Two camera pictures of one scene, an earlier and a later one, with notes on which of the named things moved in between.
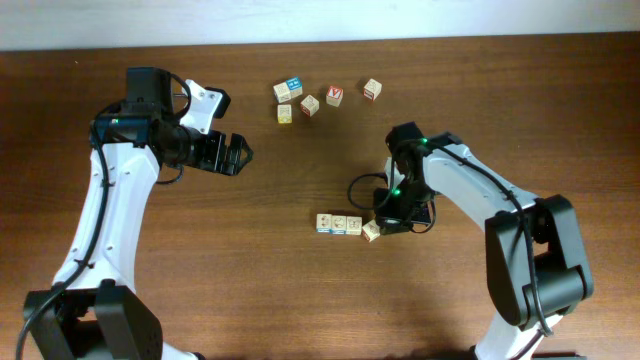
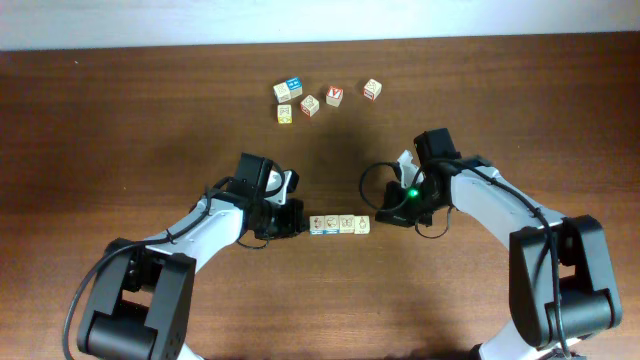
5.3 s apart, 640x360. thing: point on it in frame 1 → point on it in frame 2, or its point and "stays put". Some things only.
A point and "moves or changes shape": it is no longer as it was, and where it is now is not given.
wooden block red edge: [309, 106] stays put
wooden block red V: [334, 95] stays put
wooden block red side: [371, 231] → [361, 224]
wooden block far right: [372, 89] stays put
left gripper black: [213, 156] → [295, 222]
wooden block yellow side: [284, 112] stays put
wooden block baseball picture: [339, 224] moves or changes shape
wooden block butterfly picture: [354, 225] moves or changes shape
